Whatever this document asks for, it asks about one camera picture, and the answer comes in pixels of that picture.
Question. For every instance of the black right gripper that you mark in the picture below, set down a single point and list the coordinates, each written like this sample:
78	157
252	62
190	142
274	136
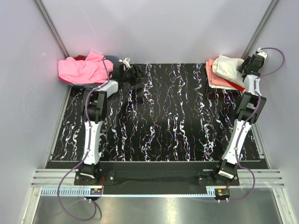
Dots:
240	68

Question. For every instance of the white slotted cable duct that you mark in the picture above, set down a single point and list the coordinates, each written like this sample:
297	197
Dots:
93	192

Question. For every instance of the left aluminium corner post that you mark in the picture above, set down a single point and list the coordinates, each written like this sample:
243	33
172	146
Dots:
51	26

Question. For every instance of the aluminium frame rail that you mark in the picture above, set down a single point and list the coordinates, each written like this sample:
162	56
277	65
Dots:
262	178

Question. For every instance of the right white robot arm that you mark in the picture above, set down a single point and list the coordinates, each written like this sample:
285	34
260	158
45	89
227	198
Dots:
248	112

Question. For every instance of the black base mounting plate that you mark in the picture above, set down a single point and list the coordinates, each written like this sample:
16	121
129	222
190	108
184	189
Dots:
189	187

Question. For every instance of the aluminium corner post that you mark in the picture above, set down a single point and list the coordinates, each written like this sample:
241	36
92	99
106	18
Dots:
262	24
51	26

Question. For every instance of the folded red t shirt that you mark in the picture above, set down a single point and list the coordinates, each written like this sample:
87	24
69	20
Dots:
236	86

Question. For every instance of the right aluminium corner post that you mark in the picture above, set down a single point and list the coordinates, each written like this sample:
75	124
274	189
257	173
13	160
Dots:
262	24

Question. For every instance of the red t shirt in basket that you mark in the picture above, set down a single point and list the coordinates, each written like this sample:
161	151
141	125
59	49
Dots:
79	57

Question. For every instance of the pink crumpled t shirt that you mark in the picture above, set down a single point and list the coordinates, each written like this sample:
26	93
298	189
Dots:
84	70

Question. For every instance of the folded light pink t shirt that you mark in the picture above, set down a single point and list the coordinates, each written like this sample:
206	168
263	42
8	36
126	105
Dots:
215	79

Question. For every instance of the teal plastic laundry basket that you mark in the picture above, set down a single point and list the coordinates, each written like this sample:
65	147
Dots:
112	58

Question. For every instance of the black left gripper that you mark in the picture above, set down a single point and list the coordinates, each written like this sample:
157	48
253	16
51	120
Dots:
138	75

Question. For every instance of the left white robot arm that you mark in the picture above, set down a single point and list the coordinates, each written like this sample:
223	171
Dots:
94	112

